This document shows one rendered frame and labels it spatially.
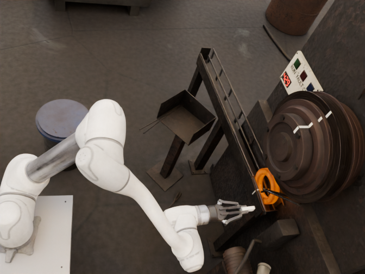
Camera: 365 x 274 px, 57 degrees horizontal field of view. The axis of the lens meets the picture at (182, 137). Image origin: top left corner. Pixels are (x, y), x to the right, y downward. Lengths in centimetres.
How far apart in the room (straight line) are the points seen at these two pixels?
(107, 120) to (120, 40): 227
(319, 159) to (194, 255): 62
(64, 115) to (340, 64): 152
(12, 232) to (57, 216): 31
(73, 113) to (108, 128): 103
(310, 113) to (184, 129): 84
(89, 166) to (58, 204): 76
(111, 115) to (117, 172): 20
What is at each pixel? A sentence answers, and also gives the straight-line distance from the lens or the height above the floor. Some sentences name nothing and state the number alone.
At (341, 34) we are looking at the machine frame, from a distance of 159.
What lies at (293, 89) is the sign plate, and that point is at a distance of 176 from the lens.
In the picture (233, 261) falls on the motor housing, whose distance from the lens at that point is 181.
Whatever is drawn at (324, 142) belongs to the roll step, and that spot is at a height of 127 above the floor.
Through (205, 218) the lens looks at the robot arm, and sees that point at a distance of 156.
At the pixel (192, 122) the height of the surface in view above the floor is 60.
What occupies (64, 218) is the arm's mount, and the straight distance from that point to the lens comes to 179.
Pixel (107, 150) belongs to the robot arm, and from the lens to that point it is 111.
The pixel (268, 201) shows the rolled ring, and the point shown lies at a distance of 176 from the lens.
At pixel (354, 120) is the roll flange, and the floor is 131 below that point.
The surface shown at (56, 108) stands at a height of 43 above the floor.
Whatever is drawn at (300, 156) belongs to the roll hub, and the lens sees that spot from 135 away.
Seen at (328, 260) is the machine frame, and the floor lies 87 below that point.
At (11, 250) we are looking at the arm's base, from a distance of 174.
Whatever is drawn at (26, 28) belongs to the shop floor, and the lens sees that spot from 342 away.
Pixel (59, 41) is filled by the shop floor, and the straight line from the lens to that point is 330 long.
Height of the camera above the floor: 212
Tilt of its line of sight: 51 degrees down
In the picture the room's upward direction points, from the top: 24 degrees clockwise
